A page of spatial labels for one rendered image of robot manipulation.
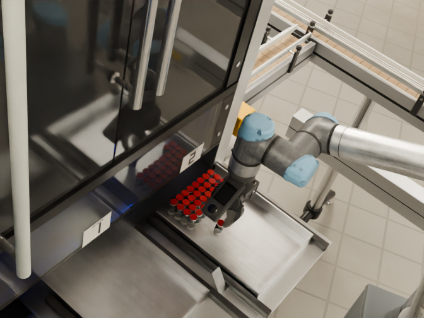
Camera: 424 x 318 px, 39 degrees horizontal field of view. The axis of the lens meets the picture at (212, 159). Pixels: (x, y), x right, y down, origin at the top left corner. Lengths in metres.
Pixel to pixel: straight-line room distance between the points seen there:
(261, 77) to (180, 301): 0.88
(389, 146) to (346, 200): 1.76
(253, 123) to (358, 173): 1.25
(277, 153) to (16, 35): 0.73
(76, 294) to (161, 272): 0.21
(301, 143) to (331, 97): 2.32
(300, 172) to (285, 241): 0.39
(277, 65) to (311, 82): 1.59
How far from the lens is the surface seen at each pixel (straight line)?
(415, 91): 2.29
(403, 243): 3.08
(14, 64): 0.77
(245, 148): 1.35
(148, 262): 1.53
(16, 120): 0.83
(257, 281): 1.56
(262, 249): 1.62
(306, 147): 1.35
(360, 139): 1.38
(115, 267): 1.51
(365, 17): 4.54
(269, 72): 2.08
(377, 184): 2.51
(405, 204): 2.51
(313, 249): 1.68
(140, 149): 1.32
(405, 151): 1.35
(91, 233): 1.39
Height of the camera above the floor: 2.16
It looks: 45 degrees down
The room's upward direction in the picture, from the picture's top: 17 degrees clockwise
